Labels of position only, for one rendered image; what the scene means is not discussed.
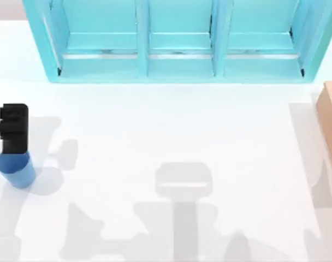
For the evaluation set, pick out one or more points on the blue cup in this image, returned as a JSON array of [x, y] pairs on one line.
[[17, 172]]

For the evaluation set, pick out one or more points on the light blue rack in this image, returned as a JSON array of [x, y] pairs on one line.
[[179, 41]]

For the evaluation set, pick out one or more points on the shallow salmon-coloured box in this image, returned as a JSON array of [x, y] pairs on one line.
[[327, 122]]

